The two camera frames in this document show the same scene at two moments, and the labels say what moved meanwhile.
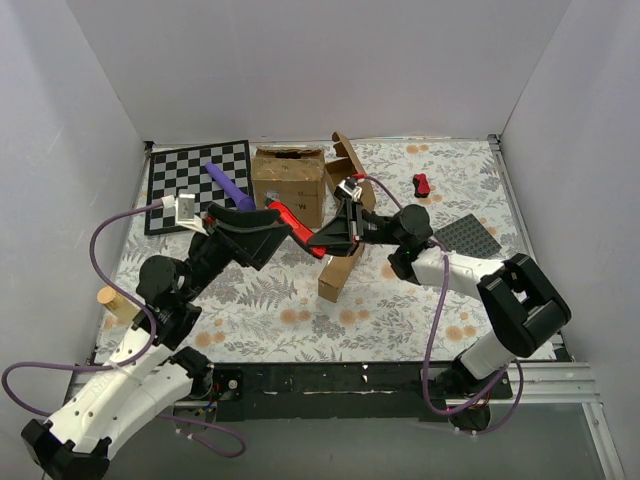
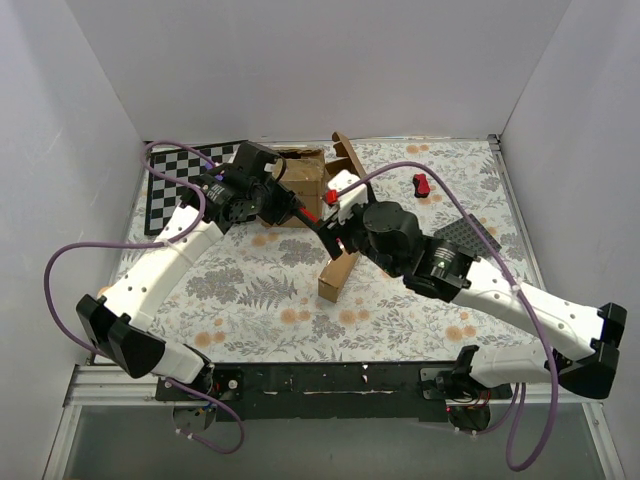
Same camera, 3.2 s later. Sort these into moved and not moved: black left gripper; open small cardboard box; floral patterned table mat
Moved: black left gripper
Not moved: open small cardboard box; floral patterned table mat
